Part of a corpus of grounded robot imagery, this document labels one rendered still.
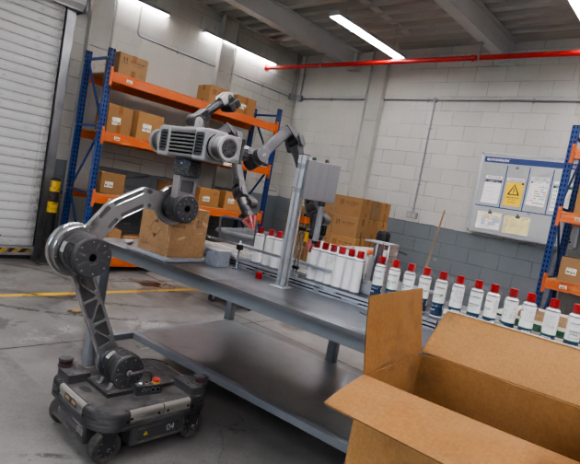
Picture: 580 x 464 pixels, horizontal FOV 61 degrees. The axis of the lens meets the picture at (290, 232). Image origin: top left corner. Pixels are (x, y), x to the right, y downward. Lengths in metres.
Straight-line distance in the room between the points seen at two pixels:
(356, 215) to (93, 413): 4.37
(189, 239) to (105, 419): 0.99
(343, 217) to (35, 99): 3.80
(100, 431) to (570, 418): 1.85
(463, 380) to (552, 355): 0.18
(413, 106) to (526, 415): 6.81
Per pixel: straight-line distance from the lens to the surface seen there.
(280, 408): 2.67
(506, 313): 2.17
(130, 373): 2.51
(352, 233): 6.09
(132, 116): 6.24
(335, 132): 8.34
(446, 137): 7.32
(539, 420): 1.07
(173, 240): 2.71
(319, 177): 2.43
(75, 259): 2.23
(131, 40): 7.14
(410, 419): 0.76
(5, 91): 6.32
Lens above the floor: 1.30
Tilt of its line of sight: 4 degrees down
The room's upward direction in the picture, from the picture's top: 10 degrees clockwise
